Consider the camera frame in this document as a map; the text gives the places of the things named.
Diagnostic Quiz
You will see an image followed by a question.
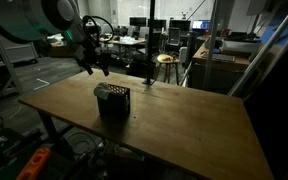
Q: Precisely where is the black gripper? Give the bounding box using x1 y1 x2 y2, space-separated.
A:
73 42 112 77

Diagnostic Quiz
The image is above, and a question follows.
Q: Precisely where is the black mesh basket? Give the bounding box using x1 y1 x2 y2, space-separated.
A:
96 83 132 120

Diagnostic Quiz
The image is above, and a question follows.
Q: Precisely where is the light wooden desk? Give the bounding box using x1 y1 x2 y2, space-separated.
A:
100 35 147 58

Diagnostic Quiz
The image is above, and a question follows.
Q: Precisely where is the black vertical pole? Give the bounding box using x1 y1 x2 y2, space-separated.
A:
141 0 157 86

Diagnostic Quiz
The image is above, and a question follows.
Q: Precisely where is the black computer monitor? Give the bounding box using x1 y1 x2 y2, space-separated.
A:
155 19 168 32
129 17 147 28
169 19 192 33

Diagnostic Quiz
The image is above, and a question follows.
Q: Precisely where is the black office chair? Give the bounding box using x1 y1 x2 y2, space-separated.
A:
154 29 170 56

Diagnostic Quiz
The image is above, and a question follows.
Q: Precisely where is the round wooden stool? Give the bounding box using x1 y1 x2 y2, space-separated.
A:
156 53 182 86

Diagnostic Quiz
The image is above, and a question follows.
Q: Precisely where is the black table leg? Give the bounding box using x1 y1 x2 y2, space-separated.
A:
37 111 62 148

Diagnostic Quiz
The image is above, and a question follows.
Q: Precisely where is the grey cabinet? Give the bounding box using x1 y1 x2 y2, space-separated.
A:
0 41 39 64

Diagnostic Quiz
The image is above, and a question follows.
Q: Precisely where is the grey mesh office chair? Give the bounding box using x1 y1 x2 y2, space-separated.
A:
168 27 182 48

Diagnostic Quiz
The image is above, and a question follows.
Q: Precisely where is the white computer case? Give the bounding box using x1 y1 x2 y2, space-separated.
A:
178 46 189 64

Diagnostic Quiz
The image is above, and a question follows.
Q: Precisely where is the black equipment case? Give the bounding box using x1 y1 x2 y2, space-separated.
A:
0 128 42 158

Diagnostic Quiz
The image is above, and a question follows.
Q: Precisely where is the monitor with blue screen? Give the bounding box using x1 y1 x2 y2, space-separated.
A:
191 19 212 31

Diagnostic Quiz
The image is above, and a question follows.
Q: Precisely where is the wooden workbench with drawers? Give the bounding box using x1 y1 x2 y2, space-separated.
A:
188 43 252 95

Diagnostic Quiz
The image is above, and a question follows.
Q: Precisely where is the white keyboard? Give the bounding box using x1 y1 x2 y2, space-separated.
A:
200 53 237 63

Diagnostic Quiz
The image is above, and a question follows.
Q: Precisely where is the dark green case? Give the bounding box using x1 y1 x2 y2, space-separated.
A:
0 156 22 180

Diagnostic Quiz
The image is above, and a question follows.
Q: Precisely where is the silver metal tripod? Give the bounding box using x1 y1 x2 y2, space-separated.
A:
180 0 288 98

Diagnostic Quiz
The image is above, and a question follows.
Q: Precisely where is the blue panel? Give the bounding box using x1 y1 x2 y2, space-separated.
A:
259 9 288 46

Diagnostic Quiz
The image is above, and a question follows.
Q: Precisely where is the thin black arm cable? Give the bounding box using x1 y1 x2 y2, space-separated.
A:
81 14 116 45

